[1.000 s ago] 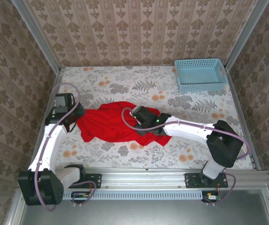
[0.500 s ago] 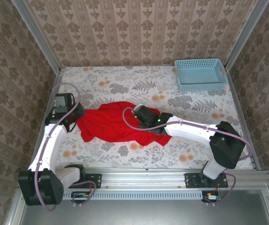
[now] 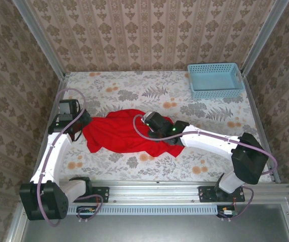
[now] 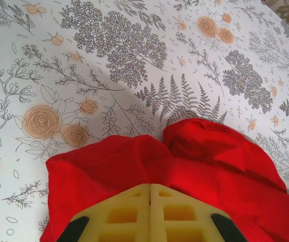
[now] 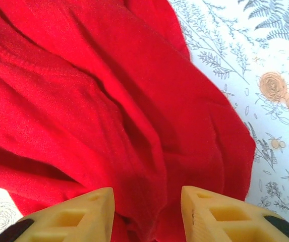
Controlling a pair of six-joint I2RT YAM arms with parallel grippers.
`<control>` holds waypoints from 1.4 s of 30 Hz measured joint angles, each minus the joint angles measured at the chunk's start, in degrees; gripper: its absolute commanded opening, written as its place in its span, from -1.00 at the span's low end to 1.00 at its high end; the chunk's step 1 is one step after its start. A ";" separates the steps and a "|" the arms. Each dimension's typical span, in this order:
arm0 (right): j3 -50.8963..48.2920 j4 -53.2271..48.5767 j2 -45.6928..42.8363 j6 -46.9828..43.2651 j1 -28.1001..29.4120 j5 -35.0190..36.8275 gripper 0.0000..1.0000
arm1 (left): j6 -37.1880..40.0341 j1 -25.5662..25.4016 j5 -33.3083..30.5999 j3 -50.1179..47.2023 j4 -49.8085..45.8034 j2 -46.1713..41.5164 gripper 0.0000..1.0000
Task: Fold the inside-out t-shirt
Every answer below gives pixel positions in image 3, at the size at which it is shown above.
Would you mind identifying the aluminium table side rail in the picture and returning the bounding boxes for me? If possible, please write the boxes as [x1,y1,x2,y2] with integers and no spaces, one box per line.
[242,75,281,184]
[34,74,70,177]

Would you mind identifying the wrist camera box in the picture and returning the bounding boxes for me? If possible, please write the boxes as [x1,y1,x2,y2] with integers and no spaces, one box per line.
[58,99,80,116]
[141,112,155,125]

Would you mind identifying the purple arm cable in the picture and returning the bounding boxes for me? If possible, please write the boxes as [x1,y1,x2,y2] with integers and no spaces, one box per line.
[37,88,104,227]
[133,114,278,222]

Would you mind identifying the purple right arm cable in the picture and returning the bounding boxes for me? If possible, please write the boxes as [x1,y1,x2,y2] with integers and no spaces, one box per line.
[133,114,278,222]

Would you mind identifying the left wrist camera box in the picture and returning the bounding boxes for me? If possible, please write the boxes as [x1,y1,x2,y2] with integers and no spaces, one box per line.
[58,99,80,116]

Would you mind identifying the light blue plastic basket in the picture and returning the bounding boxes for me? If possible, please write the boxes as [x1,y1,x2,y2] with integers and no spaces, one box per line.
[187,62,245,100]

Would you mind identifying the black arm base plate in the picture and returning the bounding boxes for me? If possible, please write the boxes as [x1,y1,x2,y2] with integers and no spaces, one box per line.
[198,186,246,203]
[76,186,110,204]

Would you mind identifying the small electronics board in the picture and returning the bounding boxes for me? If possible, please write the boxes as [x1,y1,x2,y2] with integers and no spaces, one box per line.
[76,205,100,219]
[216,205,239,219]

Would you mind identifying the aluminium frame post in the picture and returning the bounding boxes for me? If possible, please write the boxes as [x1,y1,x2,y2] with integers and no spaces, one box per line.
[240,0,289,76]
[11,0,67,79]

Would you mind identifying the red t-shirt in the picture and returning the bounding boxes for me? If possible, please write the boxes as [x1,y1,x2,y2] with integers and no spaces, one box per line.
[82,108,185,158]

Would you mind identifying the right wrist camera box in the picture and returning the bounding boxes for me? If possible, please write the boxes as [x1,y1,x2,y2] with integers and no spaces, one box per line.
[141,112,155,125]

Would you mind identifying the floral patterned table cover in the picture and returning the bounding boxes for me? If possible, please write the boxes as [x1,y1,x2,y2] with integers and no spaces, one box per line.
[48,71,272,183]

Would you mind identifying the grey sheet metal panel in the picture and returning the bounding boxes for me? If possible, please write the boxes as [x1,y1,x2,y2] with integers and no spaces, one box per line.
[7,203,289,242]

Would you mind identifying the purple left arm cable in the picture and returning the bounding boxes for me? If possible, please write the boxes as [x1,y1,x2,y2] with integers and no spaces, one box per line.
[37,88,104,227]

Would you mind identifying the slotted grey cable duct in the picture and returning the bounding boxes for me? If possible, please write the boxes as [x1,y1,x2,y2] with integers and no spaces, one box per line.
[68,204,219,215]

